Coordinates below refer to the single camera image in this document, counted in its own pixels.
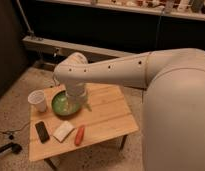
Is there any black object on floor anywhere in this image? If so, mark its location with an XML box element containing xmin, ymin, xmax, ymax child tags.
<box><xmin>0</xmin><ymin>142</ymin><xmax>22</xmax><ymax>154</ymax></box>

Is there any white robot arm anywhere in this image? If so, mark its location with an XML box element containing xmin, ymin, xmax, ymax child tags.
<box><xmin>54</xmin><ymin>48</ymin><xmax>205</xmax><ymax>171</ymax></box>

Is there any white paper cup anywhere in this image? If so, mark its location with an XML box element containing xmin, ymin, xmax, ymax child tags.
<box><xmin>28</xmin><ymin>90</ymin><xmax>47</xmax><ymax>112</ymax></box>

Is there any long wooden shelf beam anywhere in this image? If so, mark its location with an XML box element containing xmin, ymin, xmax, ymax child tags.
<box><xmin>22</xmin><ymin>36</ymin><xmax>131</xmax><ymax>62</ymax></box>

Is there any white sponge block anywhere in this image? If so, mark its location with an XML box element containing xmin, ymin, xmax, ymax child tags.
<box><xmin>53</xmin><ymin>121</ymin><xmax>74</xmax><ymax>142</ymax></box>

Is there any black smartphone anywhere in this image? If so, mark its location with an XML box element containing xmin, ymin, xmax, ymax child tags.
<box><xmin>35</xmin><ymin>121</ymin><xmax>50</xmax><ymax>143</ymax></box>

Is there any green ceramic bowl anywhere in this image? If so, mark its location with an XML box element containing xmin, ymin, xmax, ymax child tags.
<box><xmin>51</xmin><ymin>91</ymin><xmax>81</xmax><ymax>116</ymax></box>

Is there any black floor cable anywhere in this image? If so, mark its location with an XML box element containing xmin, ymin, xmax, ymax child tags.
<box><xmin>0</xmin><ymin>120</ymin><xmax>31</xmax><ymax>140</ymax></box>

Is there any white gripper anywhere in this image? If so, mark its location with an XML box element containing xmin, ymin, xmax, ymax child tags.
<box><xmin>65</xmin><ymin>83</ymin><xmax>92</xmax><ymax>112</ymax></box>

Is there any wooden table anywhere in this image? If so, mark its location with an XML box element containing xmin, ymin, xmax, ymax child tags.
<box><xmin>29</xmin><ymin>84</ymin><xmax>139</xmax><ymax>169</ymax></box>

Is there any red pepper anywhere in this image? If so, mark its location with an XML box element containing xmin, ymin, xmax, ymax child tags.
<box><xmin>74</xmin><ymin>125</ymin><xmax>85</xmax><ymax>146</ymax></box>

